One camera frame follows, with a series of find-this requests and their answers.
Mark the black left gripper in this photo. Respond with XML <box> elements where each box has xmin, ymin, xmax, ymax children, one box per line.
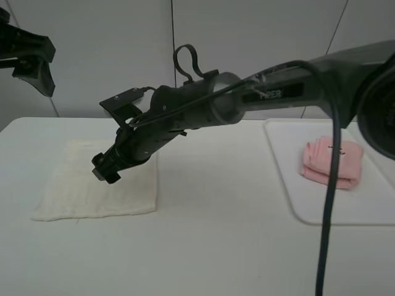
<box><xmin>1</xmin><ymin>23</ymin><xmax>56</xmax><ymax>97</ymax></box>

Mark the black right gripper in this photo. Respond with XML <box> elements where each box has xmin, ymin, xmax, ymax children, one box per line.
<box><xmin>91</xmin><ymin>146</ymin><xmax>151</xmax><ymax>184</ymax></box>

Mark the pink towel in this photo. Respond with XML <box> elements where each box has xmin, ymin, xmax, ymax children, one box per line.
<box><xmin>299</xmin><ymin>137</ymin><xmax>365</xmax><ymax>191</ymax></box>

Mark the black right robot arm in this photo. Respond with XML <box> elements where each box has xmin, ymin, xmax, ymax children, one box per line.
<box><xmin>92</xmin><ymin>40</ymin><xmax>394</xmax><ymax>184</ymax></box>

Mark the white towel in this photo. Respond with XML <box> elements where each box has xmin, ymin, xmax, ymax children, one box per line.
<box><xmin>31</xmin><ymin>140</ymin><xmax>158</xmax><ymax>221</ymax></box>

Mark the white plastic tray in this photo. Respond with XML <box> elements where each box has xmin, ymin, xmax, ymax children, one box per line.
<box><xmin>264</xmin><ymin>118</ymin><xmax>395</xmax><ymax>226</ymax></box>

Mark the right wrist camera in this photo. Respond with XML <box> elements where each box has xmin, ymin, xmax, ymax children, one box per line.
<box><xmin>99</xmin><ymin>88</ymin><xmax>146</xmax><ymax>128</ymax></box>

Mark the black right camera cable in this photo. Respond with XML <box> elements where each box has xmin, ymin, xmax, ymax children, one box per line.
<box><xmin>126</xmin><ymin>44</ymin><xmax>343</xmax><ymax>296</ymax></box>

